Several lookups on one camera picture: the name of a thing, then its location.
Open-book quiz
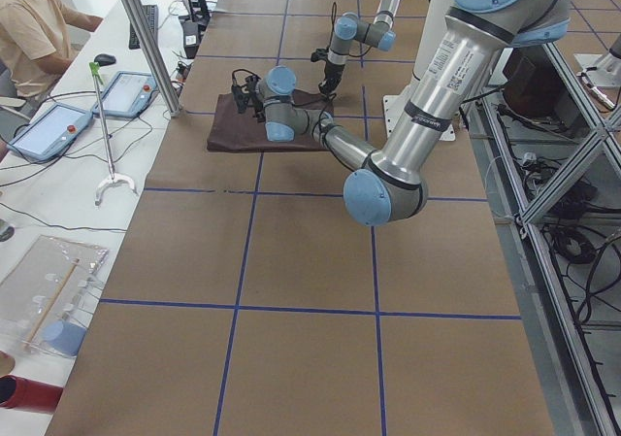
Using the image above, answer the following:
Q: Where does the black computer mouse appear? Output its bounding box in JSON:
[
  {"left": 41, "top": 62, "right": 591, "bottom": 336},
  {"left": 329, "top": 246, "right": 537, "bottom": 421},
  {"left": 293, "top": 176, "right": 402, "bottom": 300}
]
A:
[{"left": 93, "top": 53, "right": 116, "bottom": 67}]

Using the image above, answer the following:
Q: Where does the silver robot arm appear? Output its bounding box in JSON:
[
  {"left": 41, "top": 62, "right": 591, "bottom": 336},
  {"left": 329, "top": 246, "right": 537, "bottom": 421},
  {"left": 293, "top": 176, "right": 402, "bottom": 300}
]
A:
[
  {"left": 311, "top": 0, "right": 402, "bottom": 96},
  {"left": 239, "top": 0, "right": 571, "bottom": 226}
]

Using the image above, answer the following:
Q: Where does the brown paper table cover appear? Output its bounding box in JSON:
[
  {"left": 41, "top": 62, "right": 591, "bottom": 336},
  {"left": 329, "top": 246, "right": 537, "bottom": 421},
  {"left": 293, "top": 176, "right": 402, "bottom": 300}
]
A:
[{"left": 48, "top": 0, "right": 554, "bottom": 435}]

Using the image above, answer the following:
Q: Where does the blue plastic cup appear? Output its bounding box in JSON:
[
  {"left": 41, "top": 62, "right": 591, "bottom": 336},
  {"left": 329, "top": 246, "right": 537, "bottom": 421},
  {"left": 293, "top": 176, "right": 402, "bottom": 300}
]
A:
[{"left": 43, "top": 320, "right": 86, "bottom": 356}]

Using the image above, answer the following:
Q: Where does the brown t-shirt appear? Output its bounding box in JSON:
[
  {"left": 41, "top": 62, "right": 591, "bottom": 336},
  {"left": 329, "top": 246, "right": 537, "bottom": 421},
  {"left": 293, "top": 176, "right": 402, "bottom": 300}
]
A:
[{"left": 207, "top": 89, "right": 333, "bottom": 152}]

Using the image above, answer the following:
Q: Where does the aluminium side frame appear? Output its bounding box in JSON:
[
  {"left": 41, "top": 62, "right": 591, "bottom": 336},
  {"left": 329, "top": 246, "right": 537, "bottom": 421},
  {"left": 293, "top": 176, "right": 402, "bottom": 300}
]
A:
[{"left": 455, "top": 0, "right": 621, "bottom": 436}]

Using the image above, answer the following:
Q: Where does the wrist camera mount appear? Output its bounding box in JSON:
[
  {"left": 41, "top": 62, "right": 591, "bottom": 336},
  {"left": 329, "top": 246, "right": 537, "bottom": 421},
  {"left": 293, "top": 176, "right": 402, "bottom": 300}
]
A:
[
  {"left": 310, "top": 48, "right": 329, "bottom": 62},
  {"left": 231, "top": 69, "right": 260, "bottom": 114}
]

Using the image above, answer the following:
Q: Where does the aluminium frame post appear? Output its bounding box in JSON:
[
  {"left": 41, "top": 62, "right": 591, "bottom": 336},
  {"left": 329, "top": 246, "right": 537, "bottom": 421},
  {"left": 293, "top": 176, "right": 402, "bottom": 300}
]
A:
[{"left": 120, "top": 0, "right": 181, "bottom": 117}]

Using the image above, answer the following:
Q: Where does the near blue teach pendant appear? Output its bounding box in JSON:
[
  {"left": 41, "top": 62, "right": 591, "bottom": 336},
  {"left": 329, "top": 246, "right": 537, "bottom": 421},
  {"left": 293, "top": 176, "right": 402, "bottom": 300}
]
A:
[{"left": 8, "top": 104, "right": 93, "bottom": 162}]

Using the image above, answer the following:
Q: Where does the clear plastic bag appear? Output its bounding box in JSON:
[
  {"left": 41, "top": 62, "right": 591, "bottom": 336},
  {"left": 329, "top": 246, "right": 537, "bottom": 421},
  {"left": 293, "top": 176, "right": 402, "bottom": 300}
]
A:
[{"left": 1, "top": 236, "right": 109, "bottom": 357}]

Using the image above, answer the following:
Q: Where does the blue teach pendant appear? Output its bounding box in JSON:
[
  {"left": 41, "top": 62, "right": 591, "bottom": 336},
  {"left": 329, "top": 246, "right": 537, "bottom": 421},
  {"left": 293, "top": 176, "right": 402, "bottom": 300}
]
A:
[
  {"left": 8, "top": 104, "right": 93, "bottom": 162},
  {"left": 98, "top": 71, "right": 157, "bottom": 118}
]

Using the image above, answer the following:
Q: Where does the far blue teach pendant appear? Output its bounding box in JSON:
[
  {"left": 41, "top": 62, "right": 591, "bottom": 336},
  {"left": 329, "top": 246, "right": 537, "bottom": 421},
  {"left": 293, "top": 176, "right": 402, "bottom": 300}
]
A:
[{"left": 98, "top": 71, "right": 157, "bottom": 118}]

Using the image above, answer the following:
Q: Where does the red cylinder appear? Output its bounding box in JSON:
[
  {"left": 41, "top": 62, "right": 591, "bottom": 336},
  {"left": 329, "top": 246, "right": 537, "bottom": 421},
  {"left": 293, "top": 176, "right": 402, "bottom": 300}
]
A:
[{"left": 1, "top": 375, "right": 64, "bottom": 414}]

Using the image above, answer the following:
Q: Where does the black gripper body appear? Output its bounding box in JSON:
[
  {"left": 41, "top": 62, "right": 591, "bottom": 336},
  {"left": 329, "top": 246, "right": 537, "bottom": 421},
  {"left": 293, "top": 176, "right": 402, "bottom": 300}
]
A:
[
  {"left": 246, "top": 84, "right": 266, "bottom": 123},
  {"left": 323, "top": 61, "right": 345, "bottom": 88}
]

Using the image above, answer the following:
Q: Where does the person in beige shirt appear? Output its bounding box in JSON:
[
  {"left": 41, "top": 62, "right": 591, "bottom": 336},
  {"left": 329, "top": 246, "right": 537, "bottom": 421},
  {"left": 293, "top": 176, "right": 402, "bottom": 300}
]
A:
[{"left": 1, "top": 0, "right": 103, "bottom": 100}]

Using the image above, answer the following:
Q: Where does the metal reacher grabber tool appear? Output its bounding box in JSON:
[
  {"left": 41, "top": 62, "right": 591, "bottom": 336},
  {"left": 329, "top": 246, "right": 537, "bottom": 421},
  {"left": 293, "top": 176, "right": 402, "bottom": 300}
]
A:
[{"left": 89, "top": 62, "right": 137, "bottom": 207}]

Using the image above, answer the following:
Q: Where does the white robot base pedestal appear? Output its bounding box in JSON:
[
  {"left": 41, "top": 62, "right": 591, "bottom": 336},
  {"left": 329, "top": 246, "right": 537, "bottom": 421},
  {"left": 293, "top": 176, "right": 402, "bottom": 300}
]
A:
[{"left": 383, "top": 0, "right": 454, "bottom": 137}]

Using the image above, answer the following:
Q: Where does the black keyboard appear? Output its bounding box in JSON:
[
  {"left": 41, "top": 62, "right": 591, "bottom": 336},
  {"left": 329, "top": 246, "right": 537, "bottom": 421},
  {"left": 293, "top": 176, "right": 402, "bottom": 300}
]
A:
[{"left": 127, "top": 3, "right": 160, "bottom": 50}]

